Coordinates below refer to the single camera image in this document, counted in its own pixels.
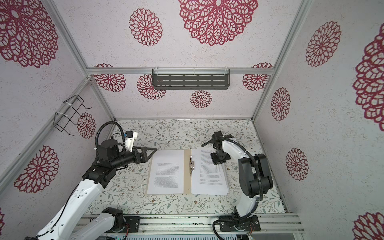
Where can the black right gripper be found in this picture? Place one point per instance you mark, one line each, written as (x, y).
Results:
(215, 161)

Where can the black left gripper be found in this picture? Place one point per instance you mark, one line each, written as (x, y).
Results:
(144, 158)

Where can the white printed paper sheet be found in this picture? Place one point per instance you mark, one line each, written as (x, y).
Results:
(166, 173)

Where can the beige paper folder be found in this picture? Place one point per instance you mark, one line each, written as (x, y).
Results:
(187, 177)

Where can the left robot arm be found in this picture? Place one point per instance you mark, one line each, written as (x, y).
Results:
(93, 182)

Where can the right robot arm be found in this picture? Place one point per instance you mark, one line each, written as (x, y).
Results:
(255, 177)

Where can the metal folder clip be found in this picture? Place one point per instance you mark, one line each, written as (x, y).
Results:
(191, 165)

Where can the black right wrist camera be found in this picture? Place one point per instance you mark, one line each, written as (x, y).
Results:
(219, 136)

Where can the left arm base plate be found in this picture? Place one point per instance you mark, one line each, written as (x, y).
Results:
(125, 224)

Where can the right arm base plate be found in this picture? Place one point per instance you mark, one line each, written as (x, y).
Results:
(251, 224)

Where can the aluminium front rail frame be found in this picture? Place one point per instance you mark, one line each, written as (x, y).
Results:
(208, 224)

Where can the grey slotted wall shelf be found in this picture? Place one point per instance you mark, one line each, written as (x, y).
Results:
(191, 79)

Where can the black wire wall rack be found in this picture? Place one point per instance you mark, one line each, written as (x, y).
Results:
(64, 118)

